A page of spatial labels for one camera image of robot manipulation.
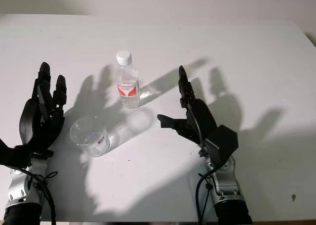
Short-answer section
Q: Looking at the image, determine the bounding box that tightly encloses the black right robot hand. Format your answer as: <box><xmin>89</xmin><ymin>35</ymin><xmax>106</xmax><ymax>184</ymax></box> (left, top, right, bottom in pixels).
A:
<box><xmin>157</xmin><ymin>65</ymin><xmax>219</xmax><ymax>149</ymax></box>

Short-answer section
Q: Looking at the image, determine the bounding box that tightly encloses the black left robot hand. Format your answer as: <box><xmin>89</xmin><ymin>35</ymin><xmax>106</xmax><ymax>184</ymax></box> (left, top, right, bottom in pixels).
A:
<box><xmin>19</xmin><ymin>61</ymin><xmax>68</xmax><ymax>154</ymax></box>

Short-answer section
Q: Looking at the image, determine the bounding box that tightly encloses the clear plastic water bottle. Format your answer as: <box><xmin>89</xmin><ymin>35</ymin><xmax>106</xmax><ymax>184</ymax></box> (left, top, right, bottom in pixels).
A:
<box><xmin>115</xmin><ymin>50</ymin><xmax>141</xmax><ymax>110</ymax></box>

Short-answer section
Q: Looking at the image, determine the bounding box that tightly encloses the clear plastic cup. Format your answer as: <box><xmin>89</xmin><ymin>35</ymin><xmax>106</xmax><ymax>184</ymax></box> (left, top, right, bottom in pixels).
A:
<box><xmin>69</xmin><ymin>116</ymin><xmax>112</xmax><ymax>158</ymax></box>

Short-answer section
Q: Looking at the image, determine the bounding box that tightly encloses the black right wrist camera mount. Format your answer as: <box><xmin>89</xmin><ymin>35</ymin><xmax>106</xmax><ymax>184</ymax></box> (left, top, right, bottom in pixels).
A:
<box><xmin>203</xmin><ymin>125</ymin><xmax>239</xmax><ymax>167</ymax></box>

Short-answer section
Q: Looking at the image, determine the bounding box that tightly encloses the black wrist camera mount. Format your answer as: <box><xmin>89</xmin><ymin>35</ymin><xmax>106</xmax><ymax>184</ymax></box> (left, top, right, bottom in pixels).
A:
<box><xmin>0</xmin><ymin>138</ymin><xmax>32</xmax><ymax>169</ymax></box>
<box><xmin>203</xmin><ymin>125</ymin><xmax>239</xmax><ymax>167</ymax></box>

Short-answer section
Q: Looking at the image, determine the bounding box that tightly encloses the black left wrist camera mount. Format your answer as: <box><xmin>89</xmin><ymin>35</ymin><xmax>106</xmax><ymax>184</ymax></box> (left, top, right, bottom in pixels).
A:
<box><xmin>0</xmin><ymin>138</ymin><xmax>32</xmax><ymax>169</ymax></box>

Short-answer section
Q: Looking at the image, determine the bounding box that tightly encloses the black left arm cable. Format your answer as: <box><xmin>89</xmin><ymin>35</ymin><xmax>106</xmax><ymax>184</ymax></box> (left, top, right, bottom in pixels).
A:
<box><xmin>11</xmin><ymin>167</ymin><xmax>59</xmax><ymax>225</ymax></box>

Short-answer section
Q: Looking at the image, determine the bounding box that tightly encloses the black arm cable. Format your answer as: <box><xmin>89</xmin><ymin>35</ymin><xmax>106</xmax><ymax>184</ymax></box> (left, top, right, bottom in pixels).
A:
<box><xmin>195</xmin><ymin>172</ymin><xmax>213</xmax><ymax>223</ymax></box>
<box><xmin>11</xmin><ymin>167</ymin><xmax>59</xmax><ymax>225</ymax></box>

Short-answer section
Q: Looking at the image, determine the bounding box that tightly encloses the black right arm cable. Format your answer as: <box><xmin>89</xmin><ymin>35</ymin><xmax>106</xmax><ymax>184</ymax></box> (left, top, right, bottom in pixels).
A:
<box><xmin>195</xmin><ymin>172</ymin><xmax>213</xmax><ymax>223</ymax></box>

